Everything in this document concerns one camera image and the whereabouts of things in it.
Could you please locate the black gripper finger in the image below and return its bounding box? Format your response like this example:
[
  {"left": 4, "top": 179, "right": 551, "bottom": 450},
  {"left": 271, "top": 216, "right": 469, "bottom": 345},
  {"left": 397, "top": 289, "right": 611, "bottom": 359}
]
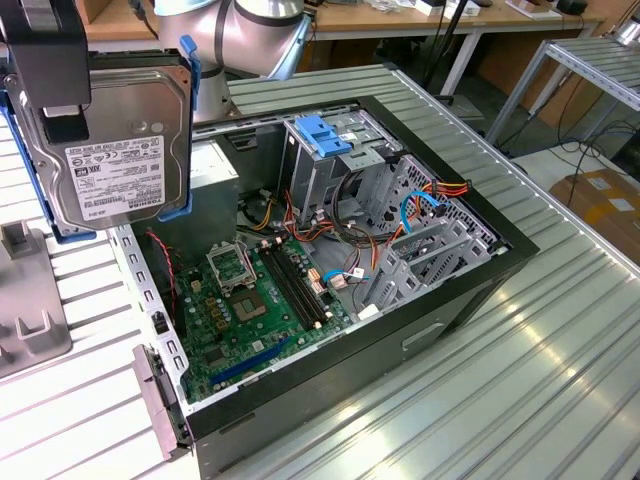
[{"left": 4, "top": 28, "right": 94, "bottom": 148}]

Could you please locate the hard disk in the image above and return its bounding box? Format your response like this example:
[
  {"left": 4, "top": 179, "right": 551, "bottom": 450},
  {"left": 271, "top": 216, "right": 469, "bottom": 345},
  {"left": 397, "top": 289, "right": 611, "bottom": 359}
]
[{"left": 0, "top": 33, "right": 202, "bottom": 245}]

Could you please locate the orange red yellow power wire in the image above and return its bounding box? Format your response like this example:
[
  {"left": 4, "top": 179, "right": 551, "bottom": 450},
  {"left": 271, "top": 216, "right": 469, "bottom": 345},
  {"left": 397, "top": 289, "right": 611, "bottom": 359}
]
[{"left": 383, "top": 178, "right": 475, "bottom": 250}]

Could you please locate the grey metal disk bay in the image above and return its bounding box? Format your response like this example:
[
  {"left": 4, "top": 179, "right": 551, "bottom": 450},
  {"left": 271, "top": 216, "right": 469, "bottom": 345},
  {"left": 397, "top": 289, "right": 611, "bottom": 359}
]
[{"left": 358, "top": 219, "right": 505, "bottom": 315}]

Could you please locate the grey power supply unit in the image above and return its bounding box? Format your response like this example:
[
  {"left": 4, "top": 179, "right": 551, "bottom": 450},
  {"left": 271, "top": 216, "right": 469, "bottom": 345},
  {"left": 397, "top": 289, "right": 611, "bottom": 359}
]
[{"left": 117, "top": 139, "right": 242, "bottom": 267}]

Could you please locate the grey parts rack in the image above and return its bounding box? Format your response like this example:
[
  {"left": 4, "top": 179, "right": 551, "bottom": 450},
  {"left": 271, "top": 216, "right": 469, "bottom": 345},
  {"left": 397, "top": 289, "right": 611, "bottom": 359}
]
[{"left": 0, "top": 219, "right": 74, "bottom": 379}]

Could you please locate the metal socket cover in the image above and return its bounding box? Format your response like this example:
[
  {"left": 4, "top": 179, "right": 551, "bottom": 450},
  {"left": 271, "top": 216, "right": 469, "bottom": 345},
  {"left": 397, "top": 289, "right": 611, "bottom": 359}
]
[{"left": 206, "top": 243, "right": 255, "bottom": 292}]

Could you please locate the CPU socket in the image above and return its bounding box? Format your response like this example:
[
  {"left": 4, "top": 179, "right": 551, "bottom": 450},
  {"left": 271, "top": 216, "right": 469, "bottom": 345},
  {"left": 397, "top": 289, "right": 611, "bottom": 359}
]
[{"left": 205, "top": 241, "right": 257, "bottom": 294}]

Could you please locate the blue plastic drive latch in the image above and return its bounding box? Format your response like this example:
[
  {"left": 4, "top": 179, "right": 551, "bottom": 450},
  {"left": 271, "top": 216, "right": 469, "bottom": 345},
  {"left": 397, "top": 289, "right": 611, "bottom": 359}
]
[{"left": 293, "top": 115, "right": 354, "bottom": 158}]

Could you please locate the grey metal drive cage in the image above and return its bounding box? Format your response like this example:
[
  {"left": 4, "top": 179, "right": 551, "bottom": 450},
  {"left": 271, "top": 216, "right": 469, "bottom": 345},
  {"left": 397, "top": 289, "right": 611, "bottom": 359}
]
[{"left": 276, "top": 107, "right": 405, "bottom": 227}]

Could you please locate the brown square chipset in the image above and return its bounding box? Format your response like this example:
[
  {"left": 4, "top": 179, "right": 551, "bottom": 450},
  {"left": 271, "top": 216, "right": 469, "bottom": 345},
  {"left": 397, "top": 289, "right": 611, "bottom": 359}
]
[{"left": 228, "top": 291, "right": 270, "bottom": 325}]

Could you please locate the black RAM slot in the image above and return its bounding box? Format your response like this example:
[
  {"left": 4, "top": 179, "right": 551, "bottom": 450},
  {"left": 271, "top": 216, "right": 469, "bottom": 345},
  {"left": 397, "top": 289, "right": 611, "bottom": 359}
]
[
  {"left": 276, "top": 246, "right": 324, "bottom": 325},
  {"left": 260, "top": 249, "right": 310, "bottom": 331},
  {"left": 268, "top": 248, "right": 317, "bottom": 328},
  {"left": 283, "top": 244, "right": 330, "bottom": 323}
]

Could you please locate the green motherboard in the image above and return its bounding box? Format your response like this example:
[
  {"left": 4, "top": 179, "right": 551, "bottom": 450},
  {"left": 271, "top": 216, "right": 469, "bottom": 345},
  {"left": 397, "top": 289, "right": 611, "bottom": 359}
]
[{"left": 174, "top": 234, "right": 362, "bottom": 404}]

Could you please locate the long wooden desk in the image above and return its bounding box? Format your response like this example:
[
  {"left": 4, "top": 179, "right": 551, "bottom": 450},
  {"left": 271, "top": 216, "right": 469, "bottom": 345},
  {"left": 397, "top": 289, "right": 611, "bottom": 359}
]
[{"left": 79, "top": 0, "right": 607, "bottom": 96}]

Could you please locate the grey plastic case bezel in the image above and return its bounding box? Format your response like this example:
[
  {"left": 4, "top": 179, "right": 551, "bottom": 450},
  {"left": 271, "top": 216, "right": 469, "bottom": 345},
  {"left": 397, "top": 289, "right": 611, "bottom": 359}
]
[{"left": 131, "top": 343, "right": 195, "bottom": 462}]

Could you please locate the blue expansion slot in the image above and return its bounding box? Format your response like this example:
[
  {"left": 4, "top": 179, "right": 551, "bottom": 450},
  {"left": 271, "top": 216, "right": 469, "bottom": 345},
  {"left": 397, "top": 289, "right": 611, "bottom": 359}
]
[{"left": 208, "top": 335, "right": 293, "bottom": 387}]

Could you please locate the black tripod stand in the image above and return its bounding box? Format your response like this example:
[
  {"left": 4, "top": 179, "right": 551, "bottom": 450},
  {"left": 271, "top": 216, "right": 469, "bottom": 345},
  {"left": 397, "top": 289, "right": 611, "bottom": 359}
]
[{"left": 424, "top": 0, "right": 474, "bottom": 99}]

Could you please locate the black open PC case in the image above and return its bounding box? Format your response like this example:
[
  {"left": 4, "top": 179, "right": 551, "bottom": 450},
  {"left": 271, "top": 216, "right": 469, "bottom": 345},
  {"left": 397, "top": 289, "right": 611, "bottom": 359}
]
[{"left": 107, "top": 94, "right": 541, "bottom": 480}]

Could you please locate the brown cardboard box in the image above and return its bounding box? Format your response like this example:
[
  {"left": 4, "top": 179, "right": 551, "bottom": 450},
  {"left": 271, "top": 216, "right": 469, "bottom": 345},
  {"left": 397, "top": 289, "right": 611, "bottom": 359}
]
[{"left": 548, "top": 167, "right": 640, "bottom": 262}]

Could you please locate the silver metal cylinder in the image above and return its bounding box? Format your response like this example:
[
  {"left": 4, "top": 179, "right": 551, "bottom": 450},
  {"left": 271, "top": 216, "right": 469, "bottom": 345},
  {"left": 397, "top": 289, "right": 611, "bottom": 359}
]
[{"left": 613, "top": 13, "right": 640, "bottom": 47}]

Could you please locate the red and black wire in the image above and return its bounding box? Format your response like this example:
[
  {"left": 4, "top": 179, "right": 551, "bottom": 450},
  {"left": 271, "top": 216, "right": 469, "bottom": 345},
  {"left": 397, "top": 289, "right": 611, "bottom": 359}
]
[{"left": 144, "top": 227, "right": 182, "bottom": 315}]

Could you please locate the orange red wire bundle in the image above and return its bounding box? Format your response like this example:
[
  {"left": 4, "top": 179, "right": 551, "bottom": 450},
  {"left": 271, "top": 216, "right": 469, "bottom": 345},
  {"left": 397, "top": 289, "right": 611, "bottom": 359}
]
[{"left": 238, "top": 188, "right": 337, "bottom": 247}]

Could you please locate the black wire bundle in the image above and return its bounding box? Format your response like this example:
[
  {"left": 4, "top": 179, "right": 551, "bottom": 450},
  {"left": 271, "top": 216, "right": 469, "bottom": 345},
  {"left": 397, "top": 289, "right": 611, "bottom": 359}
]
[{"left": 331, "top": 168, "right": 384, "bottom": 247}]

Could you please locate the blue wire with pale plug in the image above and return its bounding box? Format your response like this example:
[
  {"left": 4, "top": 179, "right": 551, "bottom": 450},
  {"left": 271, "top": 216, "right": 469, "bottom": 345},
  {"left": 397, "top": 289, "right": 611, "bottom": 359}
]
[{"left": 321, "top": 268, "right": 372, "bottom": 291}]

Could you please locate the blue data wire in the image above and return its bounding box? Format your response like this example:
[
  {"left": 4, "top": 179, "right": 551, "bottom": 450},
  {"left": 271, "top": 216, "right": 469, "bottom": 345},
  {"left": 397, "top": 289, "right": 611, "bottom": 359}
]
[{"left": 398, "top": 189, "right": 450, "bottom": 236}]

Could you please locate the aluminium frame table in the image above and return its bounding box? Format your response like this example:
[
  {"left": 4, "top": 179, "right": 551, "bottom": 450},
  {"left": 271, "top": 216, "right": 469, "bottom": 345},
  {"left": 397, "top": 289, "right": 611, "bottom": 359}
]
[{"left": 483, "top": 37, "right": 640, "bottom": 147}]

